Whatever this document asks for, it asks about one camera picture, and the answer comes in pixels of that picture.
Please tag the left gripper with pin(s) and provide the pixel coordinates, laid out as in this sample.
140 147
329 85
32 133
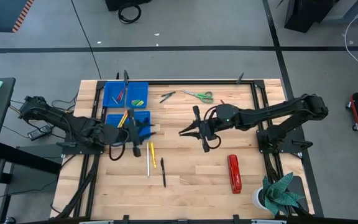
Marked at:
134 133

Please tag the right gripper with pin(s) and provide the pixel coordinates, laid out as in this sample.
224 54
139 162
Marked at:
208 129

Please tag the yellow pencil with orange cap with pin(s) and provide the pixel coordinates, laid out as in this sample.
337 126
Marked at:
125 117

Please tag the yellow-green eraser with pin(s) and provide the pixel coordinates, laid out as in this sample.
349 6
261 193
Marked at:
141 103

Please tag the grey crayon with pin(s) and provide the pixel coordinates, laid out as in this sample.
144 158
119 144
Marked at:
114 100

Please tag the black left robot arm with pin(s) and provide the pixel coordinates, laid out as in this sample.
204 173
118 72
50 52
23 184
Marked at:
67 123

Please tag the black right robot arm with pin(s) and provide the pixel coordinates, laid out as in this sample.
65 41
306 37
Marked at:
275 110

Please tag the yellow highlighter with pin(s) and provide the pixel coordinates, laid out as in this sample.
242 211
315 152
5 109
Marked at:
153 155

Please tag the silver pen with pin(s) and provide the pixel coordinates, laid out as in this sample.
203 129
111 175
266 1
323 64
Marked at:
148 160

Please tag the dark green marker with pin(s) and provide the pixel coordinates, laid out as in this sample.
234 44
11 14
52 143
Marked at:
168 94
165 99

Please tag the slim black pen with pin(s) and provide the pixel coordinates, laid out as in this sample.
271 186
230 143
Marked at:
163 172

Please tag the red stapler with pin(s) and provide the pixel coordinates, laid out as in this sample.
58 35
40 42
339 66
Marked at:
234 174

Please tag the white plant pot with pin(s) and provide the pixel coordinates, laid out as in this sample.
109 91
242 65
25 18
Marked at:
256 199

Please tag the black power adapter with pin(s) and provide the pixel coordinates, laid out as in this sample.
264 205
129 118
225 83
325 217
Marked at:
39 133

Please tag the green leafy plant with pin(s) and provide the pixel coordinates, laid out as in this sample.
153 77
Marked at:
278 196

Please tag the black box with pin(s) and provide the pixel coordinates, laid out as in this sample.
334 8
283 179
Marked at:
126 3

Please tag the black cabinet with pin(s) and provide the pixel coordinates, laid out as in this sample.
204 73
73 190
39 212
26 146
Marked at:
306 12

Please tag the orange striped black mat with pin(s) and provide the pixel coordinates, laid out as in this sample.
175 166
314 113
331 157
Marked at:
2 12

